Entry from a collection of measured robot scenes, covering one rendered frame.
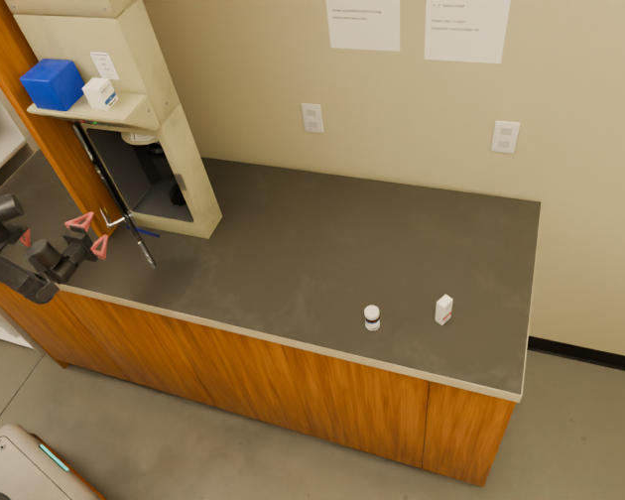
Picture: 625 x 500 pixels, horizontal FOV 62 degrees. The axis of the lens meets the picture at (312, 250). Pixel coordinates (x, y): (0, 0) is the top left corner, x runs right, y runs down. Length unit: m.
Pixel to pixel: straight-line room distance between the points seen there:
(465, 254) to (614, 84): 0.60
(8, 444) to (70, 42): 1.65
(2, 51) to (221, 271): 0.85
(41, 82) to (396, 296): 1.10
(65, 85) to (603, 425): 2.29
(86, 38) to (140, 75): 0.15
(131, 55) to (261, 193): 0.73
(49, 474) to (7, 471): 0.18
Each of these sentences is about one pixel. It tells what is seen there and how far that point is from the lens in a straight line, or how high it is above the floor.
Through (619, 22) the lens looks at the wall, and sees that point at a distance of 1.56.
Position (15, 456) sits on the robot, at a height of 0.28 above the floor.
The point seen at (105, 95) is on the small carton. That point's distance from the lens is 1.47.
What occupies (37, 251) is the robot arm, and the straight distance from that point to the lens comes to 1.52.
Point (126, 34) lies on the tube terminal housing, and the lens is 1.43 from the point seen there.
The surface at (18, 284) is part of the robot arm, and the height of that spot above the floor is 1.26.
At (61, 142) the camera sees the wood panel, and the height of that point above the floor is 1.33.
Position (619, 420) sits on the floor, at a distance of 2.57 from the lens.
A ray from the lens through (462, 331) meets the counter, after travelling 1.51.
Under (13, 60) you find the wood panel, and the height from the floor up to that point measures 1.60.
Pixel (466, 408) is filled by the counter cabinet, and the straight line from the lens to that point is 1.64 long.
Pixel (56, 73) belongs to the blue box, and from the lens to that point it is 1.53.
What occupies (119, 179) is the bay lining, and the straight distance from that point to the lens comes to 1.87.
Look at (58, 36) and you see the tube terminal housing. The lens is 1.56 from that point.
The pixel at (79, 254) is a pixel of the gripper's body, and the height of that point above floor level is 1.21.
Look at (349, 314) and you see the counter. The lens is 1.53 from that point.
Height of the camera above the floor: 2.22
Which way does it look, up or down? 49 degrees down
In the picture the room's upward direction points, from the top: 11 degrees counter-clockwise
